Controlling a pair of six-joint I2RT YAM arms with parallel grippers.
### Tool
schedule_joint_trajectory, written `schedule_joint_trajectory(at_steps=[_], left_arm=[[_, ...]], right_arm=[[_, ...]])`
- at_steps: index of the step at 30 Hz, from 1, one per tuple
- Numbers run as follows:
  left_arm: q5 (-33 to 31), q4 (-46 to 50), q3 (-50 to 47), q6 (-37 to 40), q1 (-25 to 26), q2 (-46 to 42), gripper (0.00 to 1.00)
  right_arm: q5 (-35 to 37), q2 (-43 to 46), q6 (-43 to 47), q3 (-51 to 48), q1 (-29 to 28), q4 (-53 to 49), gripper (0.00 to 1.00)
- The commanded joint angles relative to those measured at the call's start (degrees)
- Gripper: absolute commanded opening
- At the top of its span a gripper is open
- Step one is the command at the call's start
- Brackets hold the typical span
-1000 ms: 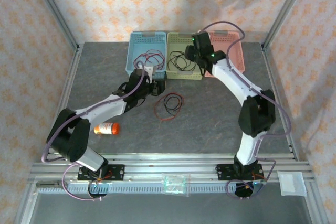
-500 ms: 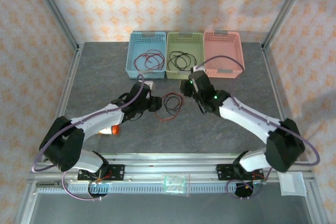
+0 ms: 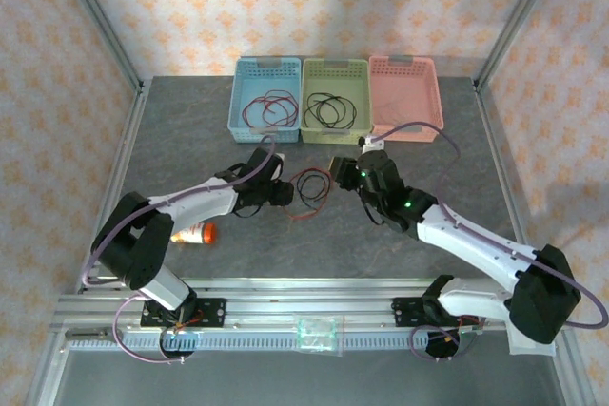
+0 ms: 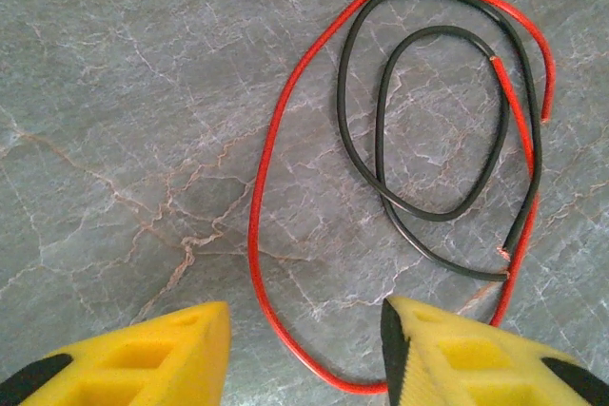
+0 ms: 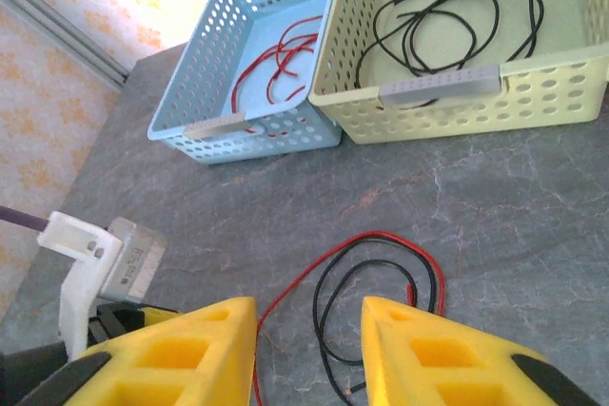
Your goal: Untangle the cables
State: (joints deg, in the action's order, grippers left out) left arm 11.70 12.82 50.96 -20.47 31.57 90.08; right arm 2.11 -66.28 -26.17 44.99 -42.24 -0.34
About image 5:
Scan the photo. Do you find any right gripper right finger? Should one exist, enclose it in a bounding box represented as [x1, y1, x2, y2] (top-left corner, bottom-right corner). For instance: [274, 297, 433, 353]
[360, 295, 601, 406]

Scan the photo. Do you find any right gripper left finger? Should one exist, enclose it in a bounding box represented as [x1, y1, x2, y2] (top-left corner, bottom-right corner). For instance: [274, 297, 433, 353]
[13, 295, 259, 406]

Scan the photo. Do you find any red cable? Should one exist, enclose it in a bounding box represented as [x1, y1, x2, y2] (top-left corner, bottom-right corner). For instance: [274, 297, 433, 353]
[250, 230, 447, 406]
[230, 14, 325, 140]

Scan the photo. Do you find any black cable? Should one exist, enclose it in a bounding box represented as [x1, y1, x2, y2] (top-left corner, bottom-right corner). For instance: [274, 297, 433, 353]
[311, 236, 440, 402]
[354, 0, 546, 111]

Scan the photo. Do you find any green perforated plastic basket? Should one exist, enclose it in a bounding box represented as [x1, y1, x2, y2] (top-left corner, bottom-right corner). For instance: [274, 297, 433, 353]
[307, 0, 609, 145]

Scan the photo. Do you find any blue perforated plastic basket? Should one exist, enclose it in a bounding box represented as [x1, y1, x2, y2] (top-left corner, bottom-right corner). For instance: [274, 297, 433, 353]
[146, 0, 344, 167]

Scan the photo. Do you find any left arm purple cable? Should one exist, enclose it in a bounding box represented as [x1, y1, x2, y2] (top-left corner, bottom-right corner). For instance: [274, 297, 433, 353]
[0, 204, 51, 237]

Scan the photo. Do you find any aluminium frame post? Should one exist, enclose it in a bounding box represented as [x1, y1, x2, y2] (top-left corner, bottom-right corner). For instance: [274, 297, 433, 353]
[0, 0, 130, 94]

